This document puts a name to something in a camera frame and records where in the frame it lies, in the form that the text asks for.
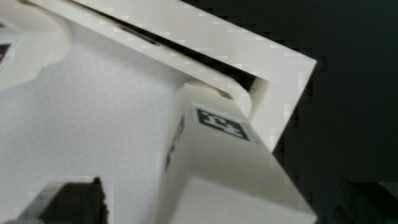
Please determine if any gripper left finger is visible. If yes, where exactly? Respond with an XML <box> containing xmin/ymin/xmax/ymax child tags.
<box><xmin>14</xmin><ymin>178</ymin><xmax>108</xmax><ymax>224</ymax></box>

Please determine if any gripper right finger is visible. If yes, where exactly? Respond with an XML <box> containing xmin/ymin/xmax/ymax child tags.
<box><xmin>333</xmin><ymin>181</ymin><xmax>398</xmax><ymax>224</ymax></box>

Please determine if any white front fence bar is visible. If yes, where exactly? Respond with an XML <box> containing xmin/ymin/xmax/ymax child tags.
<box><xmin>69</xmin><ymin>0</ymin><xmax>317</xmax><ymax>81</ymax></box>

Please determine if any white desk top tray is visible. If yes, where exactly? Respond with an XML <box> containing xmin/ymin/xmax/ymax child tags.
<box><xmin>0</xmin><ymin>0</ymin><xmax>255</xmax><ymax>224</ymax></box>

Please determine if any white right fence block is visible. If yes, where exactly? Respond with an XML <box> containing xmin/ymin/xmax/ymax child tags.
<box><xmin>250</xmin><ymin>56</ymin><xmax>317</xmax><ymax>153</ymax></box>

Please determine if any white desk leg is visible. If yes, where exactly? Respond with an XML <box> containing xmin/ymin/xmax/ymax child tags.
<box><xmin>0</xmin><ymin>0</ymin><xmax>70</xmax><ymax>92</ymax></box>
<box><xmin>152</xmin><ymin>83</ymin><xmax>316</xmax><ymax>224</ymax></box>

